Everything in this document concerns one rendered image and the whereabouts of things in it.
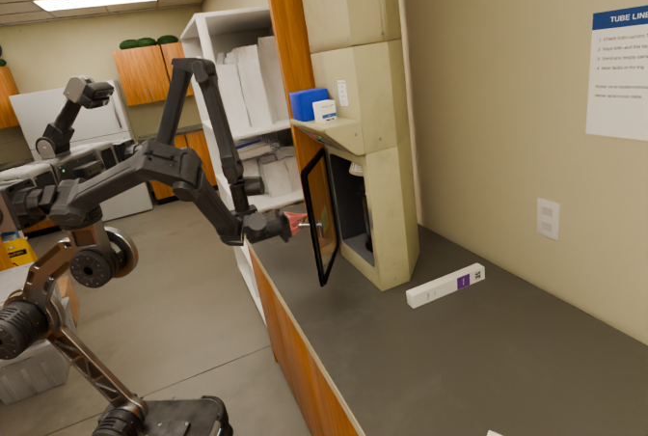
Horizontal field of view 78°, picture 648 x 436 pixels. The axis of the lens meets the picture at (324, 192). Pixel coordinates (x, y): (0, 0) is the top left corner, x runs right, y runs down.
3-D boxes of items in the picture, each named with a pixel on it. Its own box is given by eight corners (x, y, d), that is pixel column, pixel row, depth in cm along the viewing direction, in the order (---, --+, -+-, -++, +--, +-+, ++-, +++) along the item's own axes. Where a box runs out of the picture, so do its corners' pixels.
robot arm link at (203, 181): (173, 148, 94) (165, 188, 89) (196, 146, 94) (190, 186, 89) (228, 221, 132) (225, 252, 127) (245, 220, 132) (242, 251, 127)
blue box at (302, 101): (320, 114, 140) (315, 87, 137) (331, 116, 131) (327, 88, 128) (293, 120, 136) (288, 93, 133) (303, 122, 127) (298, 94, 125)
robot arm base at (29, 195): (42, 218, 113) (26, 177, 109) (67, 215, 112) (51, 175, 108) (17, 231, 105) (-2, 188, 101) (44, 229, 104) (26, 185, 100)
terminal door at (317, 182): (338, 245, 158) (323, 147, 145) (323, 288, 130) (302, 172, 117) (337, 245, 158) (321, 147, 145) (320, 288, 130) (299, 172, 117)
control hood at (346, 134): (323, 140, 146) (318, 113, 142) (365, 154, 117) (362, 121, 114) (293, 147, 142) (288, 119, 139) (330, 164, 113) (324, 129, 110)
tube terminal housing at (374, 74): (393, 235, 169) (373, 43, 144) (444, 267, 140) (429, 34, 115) (340, 254, 161) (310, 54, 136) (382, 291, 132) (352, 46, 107)
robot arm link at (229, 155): (201, 64, 146) (187, 63, 135) (215, 60, 145) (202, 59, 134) (233, 177, 156) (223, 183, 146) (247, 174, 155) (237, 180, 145)
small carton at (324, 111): (329, 119, 126) (326, 99, 124) (337, 120, 122) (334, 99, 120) (315, 122, 124) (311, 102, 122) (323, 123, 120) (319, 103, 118)
